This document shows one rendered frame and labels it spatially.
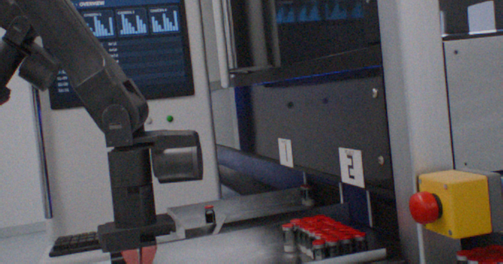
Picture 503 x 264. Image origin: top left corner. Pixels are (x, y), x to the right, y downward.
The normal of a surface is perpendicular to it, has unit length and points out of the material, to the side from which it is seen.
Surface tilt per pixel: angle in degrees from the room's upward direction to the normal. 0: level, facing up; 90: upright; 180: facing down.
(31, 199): 90
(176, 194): 90
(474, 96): 90
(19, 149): 90
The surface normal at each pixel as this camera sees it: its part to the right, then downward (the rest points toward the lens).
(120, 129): -0.02, 0.17
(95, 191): 0.22, 0.03
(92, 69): -0.11, -0.07
